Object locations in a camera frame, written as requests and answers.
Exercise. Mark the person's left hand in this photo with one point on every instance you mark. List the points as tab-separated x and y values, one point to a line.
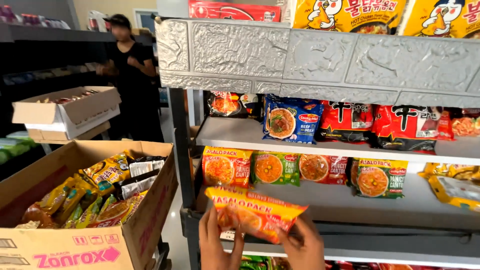
215	249

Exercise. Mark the person's right hand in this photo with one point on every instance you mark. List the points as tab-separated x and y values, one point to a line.
305	247

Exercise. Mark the person's right fingers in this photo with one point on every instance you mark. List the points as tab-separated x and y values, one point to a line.
290	236

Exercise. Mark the person's left fingers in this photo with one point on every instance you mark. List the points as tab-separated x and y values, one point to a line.
210	219

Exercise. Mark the orange yellow noodle packet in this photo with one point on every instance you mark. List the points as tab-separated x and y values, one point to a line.
255	212

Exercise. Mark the white shelf price tag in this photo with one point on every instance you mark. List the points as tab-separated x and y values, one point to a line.
229	235

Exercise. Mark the green packets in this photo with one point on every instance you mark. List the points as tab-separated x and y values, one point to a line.
255	263

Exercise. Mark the orange yellow-top noodle multipack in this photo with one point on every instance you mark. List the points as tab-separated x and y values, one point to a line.
227	167

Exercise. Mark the green noodle packet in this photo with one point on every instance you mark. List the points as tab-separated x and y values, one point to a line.
275	168

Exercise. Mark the row of red packets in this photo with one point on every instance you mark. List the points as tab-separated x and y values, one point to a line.
375	266

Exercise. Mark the large brown cardboard carton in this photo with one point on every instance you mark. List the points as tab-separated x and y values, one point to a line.
112	243

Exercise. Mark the green yellow-top noodle multipack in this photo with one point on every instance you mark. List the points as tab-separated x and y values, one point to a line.
378	180

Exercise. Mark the blue beef noodle packet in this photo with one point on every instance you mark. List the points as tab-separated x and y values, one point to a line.
292	120

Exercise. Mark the heap of noodle packets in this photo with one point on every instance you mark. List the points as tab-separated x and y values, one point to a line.
93	191

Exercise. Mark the flat brown cardboard box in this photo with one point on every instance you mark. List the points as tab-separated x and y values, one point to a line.
90	134

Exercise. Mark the open white cardboard box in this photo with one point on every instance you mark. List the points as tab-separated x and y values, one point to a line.
65	112

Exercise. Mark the grey store shelf rack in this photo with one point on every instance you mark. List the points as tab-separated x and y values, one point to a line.
318	56

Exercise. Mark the red noodle multipack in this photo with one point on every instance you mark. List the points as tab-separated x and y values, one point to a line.
234	10

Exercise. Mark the yellow cartoon noodle multipack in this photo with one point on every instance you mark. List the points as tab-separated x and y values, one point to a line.
348	15
442	17

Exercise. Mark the black trolley frame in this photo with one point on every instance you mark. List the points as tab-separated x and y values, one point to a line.
163	257

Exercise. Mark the dark wall shelf with goods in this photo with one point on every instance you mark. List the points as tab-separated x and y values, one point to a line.
41	52

